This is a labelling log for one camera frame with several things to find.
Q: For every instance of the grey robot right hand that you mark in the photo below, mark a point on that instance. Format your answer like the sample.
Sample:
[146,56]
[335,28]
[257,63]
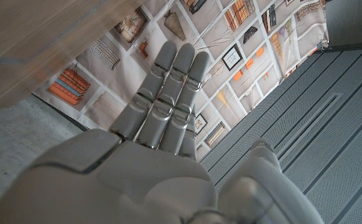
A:
[143,183]

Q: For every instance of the printed bookshelf backdrop cloth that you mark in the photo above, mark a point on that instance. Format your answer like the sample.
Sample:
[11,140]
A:
[262,77]

